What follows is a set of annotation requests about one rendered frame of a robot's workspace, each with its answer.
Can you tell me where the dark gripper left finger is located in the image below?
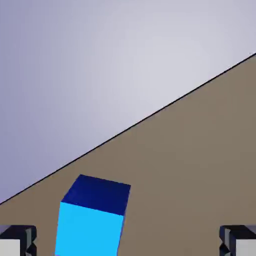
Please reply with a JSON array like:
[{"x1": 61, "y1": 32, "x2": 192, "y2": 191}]
[{"x1": 0, "y1": 224, "x2": 38, "y2": 256}]

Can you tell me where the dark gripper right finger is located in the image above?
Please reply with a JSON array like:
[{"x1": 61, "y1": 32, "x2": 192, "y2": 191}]
[{"x1": 219, "y1": 224, "x2": 256, "y2": 256}]

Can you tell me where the small blue cube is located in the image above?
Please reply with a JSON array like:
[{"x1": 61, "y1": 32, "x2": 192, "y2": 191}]
[{"x1": 54, "y1": 173, "x2": 132, "y2": 256}]

